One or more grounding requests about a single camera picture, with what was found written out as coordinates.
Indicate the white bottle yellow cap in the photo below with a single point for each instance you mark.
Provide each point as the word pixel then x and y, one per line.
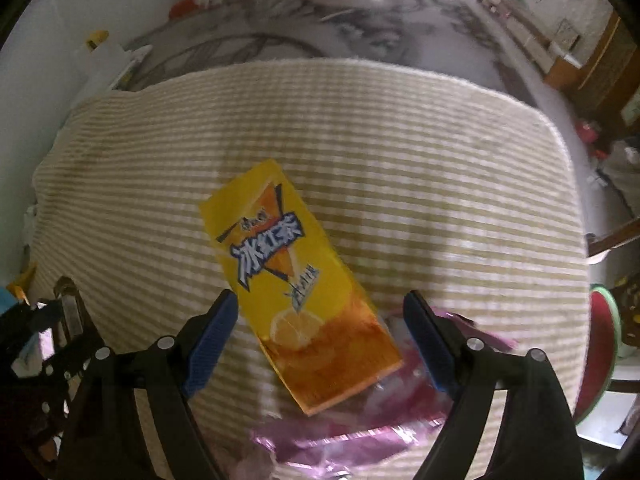
pixel 101 59

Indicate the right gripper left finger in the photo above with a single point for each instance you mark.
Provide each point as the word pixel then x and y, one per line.
pixel 104 436

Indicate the purple snack wrapper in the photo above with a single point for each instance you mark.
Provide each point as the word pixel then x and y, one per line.
pixel 400 412

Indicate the yellow iced tea carton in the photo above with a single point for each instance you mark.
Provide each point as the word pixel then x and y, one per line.
pixel 315 323

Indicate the red bag on floor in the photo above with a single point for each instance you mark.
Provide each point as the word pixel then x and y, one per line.
pixel 186 7

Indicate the red bin with green rim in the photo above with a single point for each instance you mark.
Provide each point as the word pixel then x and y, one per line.
pixel 605 337

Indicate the dark wooden chair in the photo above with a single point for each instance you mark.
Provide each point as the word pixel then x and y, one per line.
pixel 623 235

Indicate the grey patterned floor rug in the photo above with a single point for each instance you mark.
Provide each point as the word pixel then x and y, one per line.
pixel 442 36

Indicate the beige striped table cloth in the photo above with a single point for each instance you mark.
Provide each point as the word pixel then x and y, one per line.
pixel 422 181

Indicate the low tv cabinet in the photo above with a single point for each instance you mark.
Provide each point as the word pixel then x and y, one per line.
pixel 559 69

